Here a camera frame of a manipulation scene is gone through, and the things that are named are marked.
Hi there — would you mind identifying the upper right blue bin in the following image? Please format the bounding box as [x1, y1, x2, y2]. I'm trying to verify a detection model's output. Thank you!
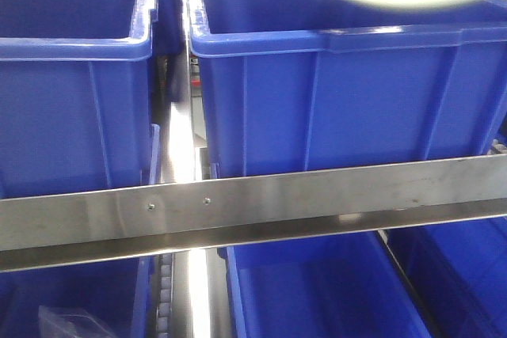
[187, 0, 506, 177]

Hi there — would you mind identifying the upper left blue bin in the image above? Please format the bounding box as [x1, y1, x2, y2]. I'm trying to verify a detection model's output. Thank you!
[1, 0, 158, 198]

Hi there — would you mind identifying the steel shelf front rail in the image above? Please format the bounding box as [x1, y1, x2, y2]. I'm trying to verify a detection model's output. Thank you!
[1, 154, 506, 271]

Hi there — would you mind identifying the steel roller divider track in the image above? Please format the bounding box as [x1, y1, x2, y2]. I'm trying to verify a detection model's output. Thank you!
[161, 0, 213, 337]

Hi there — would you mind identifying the lower left blue bin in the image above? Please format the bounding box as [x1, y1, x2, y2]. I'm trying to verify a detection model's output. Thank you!
[1, 256, 153, 337]

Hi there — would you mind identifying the lower middle blue bin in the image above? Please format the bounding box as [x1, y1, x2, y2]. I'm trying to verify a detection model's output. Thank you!
[219, 232, 431, 337]

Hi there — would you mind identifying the blue bin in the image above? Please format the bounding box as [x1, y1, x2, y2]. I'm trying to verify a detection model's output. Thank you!
[219, 232, 431, 337]
[1, 0, 158, 198]
[1, 256, 153, 337]
[187, 0, 506, 177]
[387, 217, 506, 337]

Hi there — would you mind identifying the lower right blue bin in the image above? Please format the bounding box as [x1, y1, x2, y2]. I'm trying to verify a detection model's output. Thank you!
[387, 217, 506, 337]

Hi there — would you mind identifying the clear plastic bag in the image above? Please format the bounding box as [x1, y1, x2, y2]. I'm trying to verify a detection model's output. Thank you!
[38, 306, 117, 337]

